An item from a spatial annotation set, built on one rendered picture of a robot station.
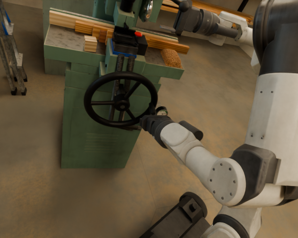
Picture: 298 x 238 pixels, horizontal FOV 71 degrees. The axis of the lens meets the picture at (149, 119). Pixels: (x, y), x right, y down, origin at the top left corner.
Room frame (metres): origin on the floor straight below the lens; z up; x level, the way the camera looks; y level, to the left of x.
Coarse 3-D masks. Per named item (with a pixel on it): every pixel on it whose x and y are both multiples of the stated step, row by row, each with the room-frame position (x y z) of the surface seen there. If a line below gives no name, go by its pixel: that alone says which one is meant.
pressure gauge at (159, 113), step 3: (159, 108) 0.85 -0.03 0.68; (162, 108) 0.85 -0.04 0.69; (165, 108) 0.86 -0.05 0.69; (156, 111) 0.84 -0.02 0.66; (159, 111) 0.84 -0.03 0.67; (162, 111) 0.84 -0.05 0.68; (165, 111) 0.85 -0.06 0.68; (159, 114) 0.84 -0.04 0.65; (162, 114) 0.85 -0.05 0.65; (165, 114) 0.86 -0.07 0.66
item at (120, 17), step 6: (114, 12) 0.95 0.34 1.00; (120, 12) 0.88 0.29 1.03; (126, 12) 0.91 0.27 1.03; (132, 12) 0.94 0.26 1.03; (114, 18) 0.92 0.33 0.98; (120, 18) 0.87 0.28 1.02; (126, 18) 0.88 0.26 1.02; (132, 18) 0.89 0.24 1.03; (114, 24) 0.90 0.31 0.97; (120, 24) 0.87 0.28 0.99; (132, 24) 0.90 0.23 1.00
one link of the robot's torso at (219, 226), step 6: (222, 222) 0.42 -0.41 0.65; (210, 228) 0.42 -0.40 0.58; (216, 228) 0.41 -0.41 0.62; (222, 228) 0.40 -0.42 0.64; (228, 228) 0.40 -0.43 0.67; (204, 234) 0.41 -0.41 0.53; (210, 234) 0.40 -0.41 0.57; (216, 234) 0.39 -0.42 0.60; (222, 234) 0.39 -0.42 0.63; (228, 234) 0.38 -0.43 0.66; (234, 234) 0.39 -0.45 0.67
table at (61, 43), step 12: (48, 36) 0.70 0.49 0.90; (60, 36) 0.73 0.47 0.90; (72, 36) 0.77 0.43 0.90; (48, 48) 0.64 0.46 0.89; (60, 48) 0.66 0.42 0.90; (72, 48) 0.69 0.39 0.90; (96, 48) 0.77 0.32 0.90; (156, 48) 1.00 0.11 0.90; (60, 60) 0.66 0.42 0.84; (72, 60) 0.69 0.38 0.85; (84, 60) 0.71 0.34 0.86; (96, 60) 0.73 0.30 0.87; (156, 60) 0.89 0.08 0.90; (144, 72) 0.83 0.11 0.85; (156, 72) 0.86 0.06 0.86; (168, 72) 0.89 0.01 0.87; (180, 72) 0.91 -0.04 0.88; (132, 84) 0.72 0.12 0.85
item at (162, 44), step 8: (80, 24) 0.83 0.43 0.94; (88, 24) 0.86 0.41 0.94; (80, 32) 0.83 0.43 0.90; (88, 32) 0.85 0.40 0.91; (152, 40) 0.99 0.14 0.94; (160, 40) 1.02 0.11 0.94; (160, 48) 1.01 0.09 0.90; (168, 48) 1.03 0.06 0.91; (176, 48) 1.05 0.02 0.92; (184, 48) 1.07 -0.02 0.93
